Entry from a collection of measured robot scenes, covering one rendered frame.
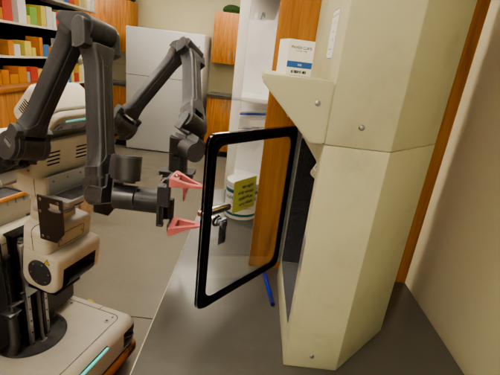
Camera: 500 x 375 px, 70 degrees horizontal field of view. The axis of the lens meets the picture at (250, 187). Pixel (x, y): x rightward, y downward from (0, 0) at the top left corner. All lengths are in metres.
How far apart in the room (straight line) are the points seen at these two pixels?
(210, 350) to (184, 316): 0.12
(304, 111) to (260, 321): 0.53
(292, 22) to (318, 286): 0.62
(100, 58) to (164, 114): 4.78
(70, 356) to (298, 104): 1.50
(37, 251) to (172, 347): 0.78
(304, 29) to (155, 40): 4.80
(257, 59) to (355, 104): 1.43
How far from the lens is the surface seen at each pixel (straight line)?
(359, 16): 0.60
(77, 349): 1.83
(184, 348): 0.84
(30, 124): 1.10
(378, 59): 0.60
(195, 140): 1.01
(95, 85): 0.93
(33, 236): 1.46
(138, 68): 5.75
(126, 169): 0.84
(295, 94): 0.58
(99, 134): 0.90
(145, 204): 0.83
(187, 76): 1.24
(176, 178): 0.83
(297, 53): 0.67
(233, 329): 0.88
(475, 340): 1.00
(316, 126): 0.59
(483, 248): 0.97
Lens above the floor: 1.53
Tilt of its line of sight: 20 degrees down
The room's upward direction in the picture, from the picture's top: 7 degrees clockwise
